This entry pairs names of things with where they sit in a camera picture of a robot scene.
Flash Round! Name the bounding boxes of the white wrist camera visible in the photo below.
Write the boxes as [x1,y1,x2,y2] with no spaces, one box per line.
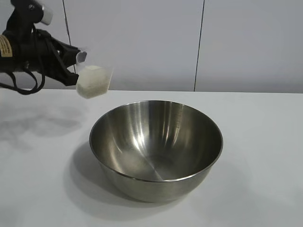
[30,0,54,26]

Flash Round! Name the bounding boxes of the clear plastic measuring cup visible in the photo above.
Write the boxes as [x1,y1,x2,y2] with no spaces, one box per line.
[75,46,115,100]

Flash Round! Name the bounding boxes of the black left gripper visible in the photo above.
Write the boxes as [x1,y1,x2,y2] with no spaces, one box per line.
[23,30,80,87]

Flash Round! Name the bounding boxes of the thin black hanging cord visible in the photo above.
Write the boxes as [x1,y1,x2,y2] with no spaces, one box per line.
[193,0,206,92]
[62,0,72,47]

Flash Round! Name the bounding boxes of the white uncooked rice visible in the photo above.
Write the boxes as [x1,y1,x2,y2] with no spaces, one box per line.
[76,65,109,99]

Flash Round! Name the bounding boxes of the stainless steel mixing bowl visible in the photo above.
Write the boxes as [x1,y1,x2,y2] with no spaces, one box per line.
[89,100,224,203]

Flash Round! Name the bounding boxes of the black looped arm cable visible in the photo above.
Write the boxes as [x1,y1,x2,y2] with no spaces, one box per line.
[0,68,46,96]

